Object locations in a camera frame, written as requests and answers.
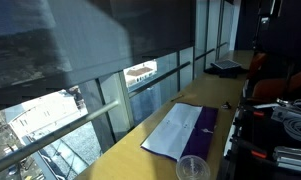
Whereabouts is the purple covered book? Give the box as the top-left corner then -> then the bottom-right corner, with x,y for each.
141,103 -> 218,161

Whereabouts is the pencil on counter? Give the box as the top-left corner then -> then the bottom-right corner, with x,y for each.
170,95 -> 184,102

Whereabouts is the metal window handrail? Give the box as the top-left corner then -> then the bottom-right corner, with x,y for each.
0,41 -> 229,177

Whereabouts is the small black clip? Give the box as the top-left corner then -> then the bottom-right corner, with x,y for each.
221,102 -> 232,110

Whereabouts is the clear plastic cup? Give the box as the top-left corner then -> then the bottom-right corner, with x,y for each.
176,155 -> 210,180

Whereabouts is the orange chair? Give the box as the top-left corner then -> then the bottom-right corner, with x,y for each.
251,71 -> 301,102
247,53 -> 267,79

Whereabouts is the black perforated robot table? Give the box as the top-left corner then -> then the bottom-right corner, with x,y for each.
216,110 -> 301,180

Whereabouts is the dark roller window blind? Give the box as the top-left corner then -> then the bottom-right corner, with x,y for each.
0,0 -> 196,110

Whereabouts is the coiled grey cable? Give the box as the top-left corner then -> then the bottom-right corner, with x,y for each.
282,98 -> 301,145

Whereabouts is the silver aluminium rail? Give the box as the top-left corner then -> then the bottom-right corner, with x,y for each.
273,146 -> 301,172

